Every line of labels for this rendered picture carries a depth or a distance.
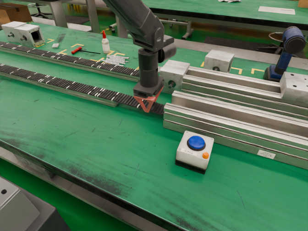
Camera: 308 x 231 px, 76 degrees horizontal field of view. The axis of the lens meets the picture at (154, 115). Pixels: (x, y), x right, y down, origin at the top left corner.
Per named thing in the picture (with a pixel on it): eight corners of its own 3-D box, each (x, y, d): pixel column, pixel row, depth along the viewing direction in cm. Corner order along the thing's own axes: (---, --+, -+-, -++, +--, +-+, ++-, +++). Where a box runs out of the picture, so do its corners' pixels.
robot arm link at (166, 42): (129, 22, 52) (155, 30, 47) (158, 13, 58) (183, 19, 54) (133, 64, 60) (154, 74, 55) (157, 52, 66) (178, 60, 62)
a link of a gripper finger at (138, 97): (161, 106, 69) (162, 82, 63) (153, 118, 64) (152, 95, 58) (143, 101, 71) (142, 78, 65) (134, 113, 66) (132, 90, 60)
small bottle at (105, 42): (110, 53, 108) (107, 31, 100) (103, 54, 107) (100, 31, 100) (109, 51, 111) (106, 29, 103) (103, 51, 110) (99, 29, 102)
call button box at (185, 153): (174, 165, 53) (176, 149, 49) (184, 140, 60) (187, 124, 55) (204, 175, 50) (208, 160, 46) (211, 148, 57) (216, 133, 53)
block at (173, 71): (156, 94, 78) (156, 73, 72) (167, 79, 87) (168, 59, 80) (178, 100, 75) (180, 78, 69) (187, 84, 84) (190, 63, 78)
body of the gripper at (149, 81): (164, 81, 66) (164, 61, 61) (152, 98, 58) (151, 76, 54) (146, 78, 67) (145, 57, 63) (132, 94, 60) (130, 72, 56)
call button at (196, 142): (186, 148, 50) (187, 143, 49) (190, 138, 53) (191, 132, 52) (201, 153, 49) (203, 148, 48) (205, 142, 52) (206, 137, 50)
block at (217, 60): (199, 78, 87) (203, 58, 81) (208, 68, 95) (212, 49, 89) (222, 85, 83) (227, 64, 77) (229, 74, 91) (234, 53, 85)
